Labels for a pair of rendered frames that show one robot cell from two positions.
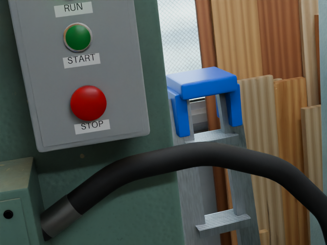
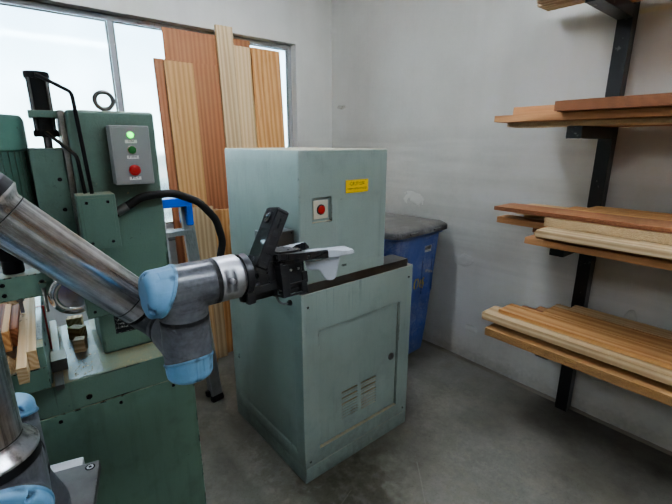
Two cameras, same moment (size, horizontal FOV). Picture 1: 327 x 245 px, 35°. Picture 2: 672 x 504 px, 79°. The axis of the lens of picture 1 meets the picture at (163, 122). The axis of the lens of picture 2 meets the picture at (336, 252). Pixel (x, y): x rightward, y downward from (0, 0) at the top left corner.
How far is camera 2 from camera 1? 87 cm
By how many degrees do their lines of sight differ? 27
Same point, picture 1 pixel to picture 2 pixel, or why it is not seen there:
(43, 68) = (120, 158)
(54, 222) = (120, 210)
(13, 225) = (109, 205)
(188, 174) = not seen: hidden behind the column
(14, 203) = (109, 198)
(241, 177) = (193, 253)
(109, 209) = (137, 213)
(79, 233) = (126, 221)
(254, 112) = (202, 226)
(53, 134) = (122, 179)
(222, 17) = (183, 172)
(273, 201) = not seen: hidden behind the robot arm
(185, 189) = not seen: hidden behind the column
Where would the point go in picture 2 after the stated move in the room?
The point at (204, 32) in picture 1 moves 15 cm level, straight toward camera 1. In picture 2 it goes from (172, 180) to (172, 182)
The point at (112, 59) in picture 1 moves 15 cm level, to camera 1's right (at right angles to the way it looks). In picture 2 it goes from (142, 157) to (198, 156)
